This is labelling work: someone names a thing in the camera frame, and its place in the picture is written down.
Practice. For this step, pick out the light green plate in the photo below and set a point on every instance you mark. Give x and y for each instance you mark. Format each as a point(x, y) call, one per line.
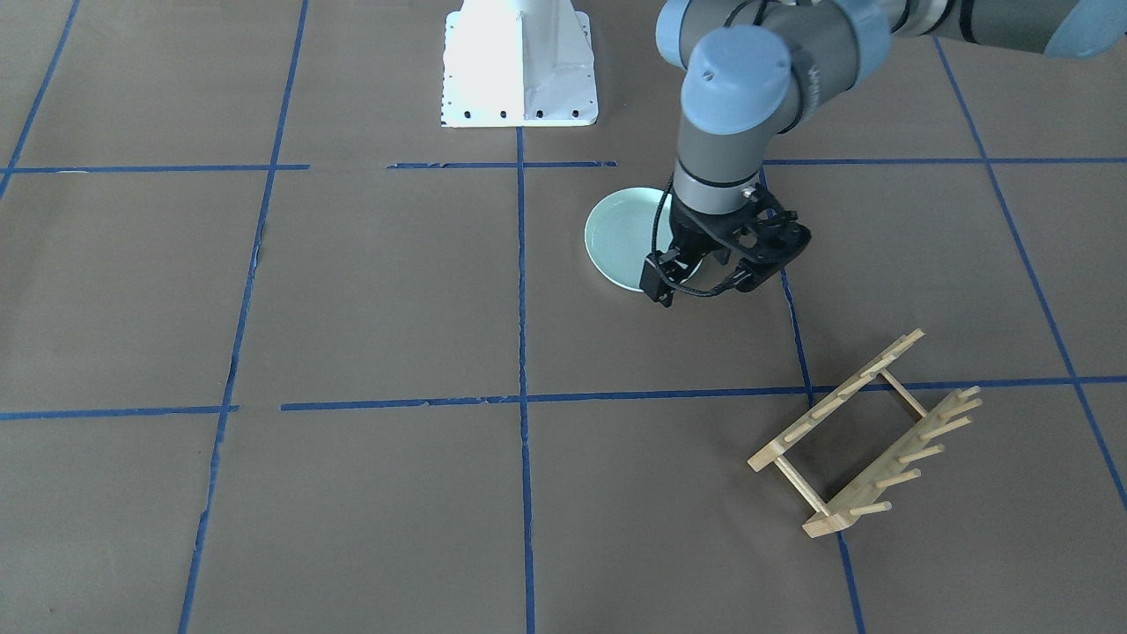
point(618, 235)

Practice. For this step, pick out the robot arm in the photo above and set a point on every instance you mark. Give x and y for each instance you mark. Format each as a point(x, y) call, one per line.
point(754, 70)

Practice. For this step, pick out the wooden dish rack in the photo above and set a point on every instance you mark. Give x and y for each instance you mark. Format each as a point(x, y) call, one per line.
point(862, 438)

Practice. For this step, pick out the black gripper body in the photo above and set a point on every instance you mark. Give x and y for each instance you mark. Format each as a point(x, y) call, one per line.
point(696, 238)

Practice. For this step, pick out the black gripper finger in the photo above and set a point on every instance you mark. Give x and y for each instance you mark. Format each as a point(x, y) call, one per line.
point(662, 272)

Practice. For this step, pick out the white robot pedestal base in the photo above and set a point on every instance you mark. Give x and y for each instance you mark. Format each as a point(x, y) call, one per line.
point(518, 63)

